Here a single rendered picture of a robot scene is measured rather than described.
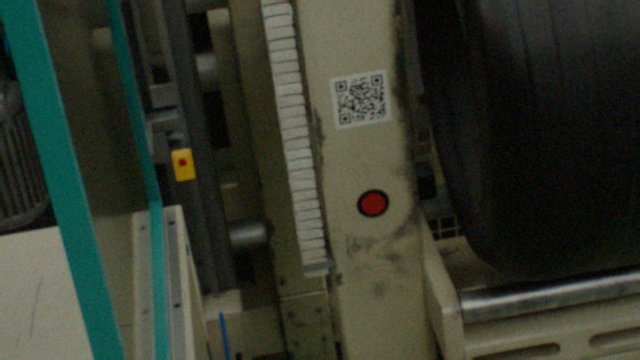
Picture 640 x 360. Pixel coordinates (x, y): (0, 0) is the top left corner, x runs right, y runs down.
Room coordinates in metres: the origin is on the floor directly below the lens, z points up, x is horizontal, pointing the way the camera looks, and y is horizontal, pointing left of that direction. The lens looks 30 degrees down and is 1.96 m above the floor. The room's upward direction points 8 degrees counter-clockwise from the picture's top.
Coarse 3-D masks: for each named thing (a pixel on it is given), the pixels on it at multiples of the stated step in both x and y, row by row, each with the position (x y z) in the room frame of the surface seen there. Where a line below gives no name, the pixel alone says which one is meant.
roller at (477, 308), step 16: (592, 272) 1.44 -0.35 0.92; (608, 272) 1.43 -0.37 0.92; (624, 272) 1.43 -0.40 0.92; (496, 288) 1.43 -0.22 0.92; (512, 288) 1.43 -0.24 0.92; (528, 288) 1.42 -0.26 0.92; (544, 288) 1.42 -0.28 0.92; (560, 288) 1.42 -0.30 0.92; (576, 288) 1.42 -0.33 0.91; (592, 288) 1.42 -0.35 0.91; (608, 288) 1.42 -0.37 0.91; (624, 288) 1.42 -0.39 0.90; (464, 304) 1.41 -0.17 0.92; (480, 304) 1.41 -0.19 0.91; (496, 304) 1.41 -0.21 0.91; (512, 304) 1.41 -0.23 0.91; (528, 304) 1.41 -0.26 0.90; (544, 304) 1.41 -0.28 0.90; (560, 304) 1.41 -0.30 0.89; (464, 320) 1.40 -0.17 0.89; (480, 320) 1.41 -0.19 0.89
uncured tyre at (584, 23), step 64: (448, 0) 1.84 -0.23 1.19; (512, 0) 1.37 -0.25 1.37; (576, 0) 1.35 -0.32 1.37; (448, 64) 1.81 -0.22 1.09; (512, 64) 1.33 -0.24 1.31; (576, 64) 1.31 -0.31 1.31; (448, 128) 1.71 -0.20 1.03; (512, 128) 1.31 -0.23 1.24; (576, 128) 1.29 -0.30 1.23; (448, 192) 1.64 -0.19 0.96; (512, 192) 1.31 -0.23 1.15; (576, 192) 1.29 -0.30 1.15; (512, 256) 1.35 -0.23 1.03; (576, 256) 1.33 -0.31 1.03
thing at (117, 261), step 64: (0, 0) 0.64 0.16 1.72; (64, 0) 0.82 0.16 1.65; (64, 64) 0.74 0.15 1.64; (128, 64) 1.18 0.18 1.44; (64, 128) 0.64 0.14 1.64; (128, 128) 1.07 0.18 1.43; (64, 192) 0.64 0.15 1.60; (128, 192) 0.94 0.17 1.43; (128, 256) 0.84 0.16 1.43; (128, 320) 0.75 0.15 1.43
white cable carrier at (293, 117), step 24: (264, 0) 1.48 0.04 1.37; (288, 0) 1.50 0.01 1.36; (288, 24) 1.48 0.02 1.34; (288, 48) 1.48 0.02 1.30; (288, 72) 1.48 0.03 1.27; (288, 96) 1.48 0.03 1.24; (288, 120) 1.48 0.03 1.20; (312, 120) 1.49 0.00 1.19; (288, 144) 1.48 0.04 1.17; (288, 168) 1.48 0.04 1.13; (312, 168) 1.48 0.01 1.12; (312, 192) 1.48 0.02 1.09; (312, 216) 1.48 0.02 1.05; (312, 240) 1.48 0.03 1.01
